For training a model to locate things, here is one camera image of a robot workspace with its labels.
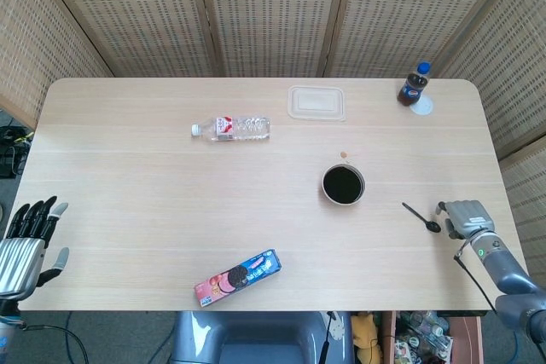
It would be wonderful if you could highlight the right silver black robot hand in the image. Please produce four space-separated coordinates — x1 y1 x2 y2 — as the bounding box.
434 199 496 240

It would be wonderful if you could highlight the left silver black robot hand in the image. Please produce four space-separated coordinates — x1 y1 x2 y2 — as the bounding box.
0 195 71 301

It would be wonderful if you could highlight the black plastic spoon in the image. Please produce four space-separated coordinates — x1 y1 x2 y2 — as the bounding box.
401 202 442 234

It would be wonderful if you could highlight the white bowl with dark liquid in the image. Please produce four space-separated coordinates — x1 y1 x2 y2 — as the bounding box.
321 162 367 206

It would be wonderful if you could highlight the cola bottle with blue cap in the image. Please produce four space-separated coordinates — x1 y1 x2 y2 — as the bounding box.
397 61 433 107

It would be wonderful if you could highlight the clear plastic water bottle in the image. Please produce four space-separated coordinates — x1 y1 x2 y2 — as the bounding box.
190 115 272 143

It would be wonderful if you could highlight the black floor equipment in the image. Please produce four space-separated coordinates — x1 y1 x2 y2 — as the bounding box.
0 124 34 178

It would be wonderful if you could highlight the white round table disc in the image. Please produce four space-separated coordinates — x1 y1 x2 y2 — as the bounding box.
411 95 437 117

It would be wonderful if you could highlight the brown box of clutter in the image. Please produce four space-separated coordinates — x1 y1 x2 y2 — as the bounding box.
381 310 485 364

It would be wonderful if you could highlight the yellow plush toy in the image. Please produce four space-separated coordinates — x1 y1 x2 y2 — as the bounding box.
351 311 383 364

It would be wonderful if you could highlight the clear plastic container lid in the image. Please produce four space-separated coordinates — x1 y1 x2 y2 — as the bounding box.
287 84 347 123

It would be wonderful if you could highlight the blue pink cookie box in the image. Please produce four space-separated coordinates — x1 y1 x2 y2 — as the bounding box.
193 248 282 309

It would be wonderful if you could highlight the grey robot torso base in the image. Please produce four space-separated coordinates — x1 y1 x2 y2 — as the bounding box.
170 310 355 364

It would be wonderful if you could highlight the wooden rattan folding screen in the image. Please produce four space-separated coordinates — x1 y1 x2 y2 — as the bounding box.
0 0 546 274

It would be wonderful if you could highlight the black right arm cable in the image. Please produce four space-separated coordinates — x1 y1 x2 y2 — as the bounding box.
454 240 521 364

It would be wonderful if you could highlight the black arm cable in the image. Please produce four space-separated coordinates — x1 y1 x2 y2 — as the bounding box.
454 240 521 364
12 321 89 364

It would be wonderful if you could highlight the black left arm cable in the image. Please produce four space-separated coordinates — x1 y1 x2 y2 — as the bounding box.
12 321 89 364

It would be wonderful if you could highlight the white perforated bracket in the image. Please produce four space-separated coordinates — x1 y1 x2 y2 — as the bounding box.
326 311 346 342

